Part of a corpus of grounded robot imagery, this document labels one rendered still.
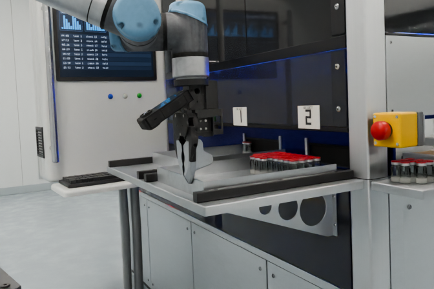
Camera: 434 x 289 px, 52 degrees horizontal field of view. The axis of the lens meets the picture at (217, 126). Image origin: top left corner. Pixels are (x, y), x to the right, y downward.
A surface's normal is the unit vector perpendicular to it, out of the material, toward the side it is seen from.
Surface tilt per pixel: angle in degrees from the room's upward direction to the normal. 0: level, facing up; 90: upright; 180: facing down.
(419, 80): 90
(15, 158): 90
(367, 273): 90
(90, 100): 90
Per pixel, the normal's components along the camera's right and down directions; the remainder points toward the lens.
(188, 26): 0.16, 0.04
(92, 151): 0.54, 0.02
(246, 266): -0.88, 0.07
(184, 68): -0.30, 0.06
